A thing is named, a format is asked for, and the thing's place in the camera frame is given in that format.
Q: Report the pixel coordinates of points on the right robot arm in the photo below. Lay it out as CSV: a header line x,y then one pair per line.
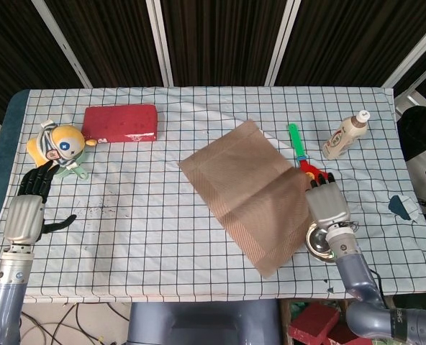
x,y
357,276

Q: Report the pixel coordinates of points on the white checkered tablecloth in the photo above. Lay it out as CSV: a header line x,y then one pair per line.
x,y
126,201

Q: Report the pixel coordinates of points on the red green hand clapper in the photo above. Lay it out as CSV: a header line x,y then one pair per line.
x,y
296,142

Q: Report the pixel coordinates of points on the stainless steel bowl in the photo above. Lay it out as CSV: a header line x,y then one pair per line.
x,y
317,244

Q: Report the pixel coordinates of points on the beige milk tea bottle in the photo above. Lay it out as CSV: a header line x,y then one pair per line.
x,y
340,138

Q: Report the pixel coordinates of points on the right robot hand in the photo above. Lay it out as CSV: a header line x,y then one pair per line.
x,y
326,205

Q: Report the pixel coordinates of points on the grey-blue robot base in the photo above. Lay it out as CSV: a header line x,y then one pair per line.
x,y
202,323

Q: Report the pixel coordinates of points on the yellow plush toy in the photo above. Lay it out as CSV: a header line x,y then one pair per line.
x,y
67,138

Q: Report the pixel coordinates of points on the black chair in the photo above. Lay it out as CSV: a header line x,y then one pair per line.
x,y
421,133

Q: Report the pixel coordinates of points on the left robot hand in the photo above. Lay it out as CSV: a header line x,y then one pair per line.
x,y
22,219

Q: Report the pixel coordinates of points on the white partition frame post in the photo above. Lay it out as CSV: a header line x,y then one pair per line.
x,y
160,43
411,54
281,43
60,41

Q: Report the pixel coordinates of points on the red rectangular block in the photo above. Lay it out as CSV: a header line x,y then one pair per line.
x,y
119,122

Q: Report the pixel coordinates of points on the brown woven cloth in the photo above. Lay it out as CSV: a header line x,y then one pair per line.
x,y
249,187

